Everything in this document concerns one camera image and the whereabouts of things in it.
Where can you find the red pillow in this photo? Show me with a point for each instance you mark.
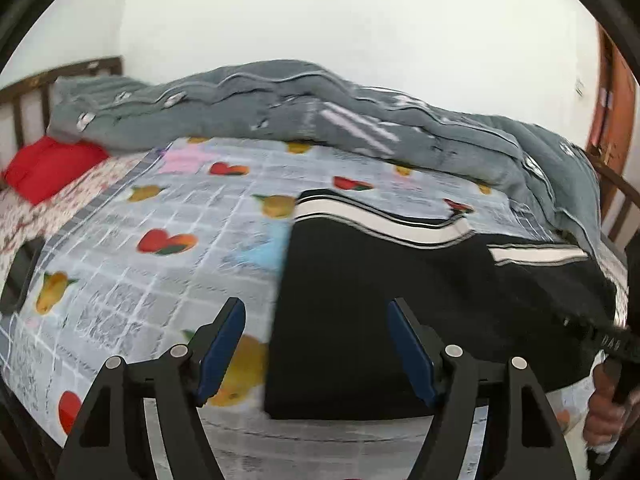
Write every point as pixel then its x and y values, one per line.
pixel 40 170

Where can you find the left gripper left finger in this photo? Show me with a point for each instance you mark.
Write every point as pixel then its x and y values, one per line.
pixel 110 439

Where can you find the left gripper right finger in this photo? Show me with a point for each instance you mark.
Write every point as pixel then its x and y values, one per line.
pixel 522 439

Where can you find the person right hand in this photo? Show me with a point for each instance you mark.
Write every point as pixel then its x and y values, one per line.
pixel 607 420

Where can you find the black smartphone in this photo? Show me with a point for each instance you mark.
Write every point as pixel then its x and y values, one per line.
pixel 20 274

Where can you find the dark wooden bed frame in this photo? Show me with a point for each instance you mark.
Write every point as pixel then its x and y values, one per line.
pixel 14 100

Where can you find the grey floral quilt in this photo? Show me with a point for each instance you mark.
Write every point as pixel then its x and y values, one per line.
pixel 289 100

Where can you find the brown wooden door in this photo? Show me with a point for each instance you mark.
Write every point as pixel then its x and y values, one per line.
pixel 613 116

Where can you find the fruit print plastic cover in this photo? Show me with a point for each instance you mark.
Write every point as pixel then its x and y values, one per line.
pixel 154 256

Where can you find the white wall switch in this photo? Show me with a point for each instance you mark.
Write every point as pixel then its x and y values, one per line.
pixel 579 87

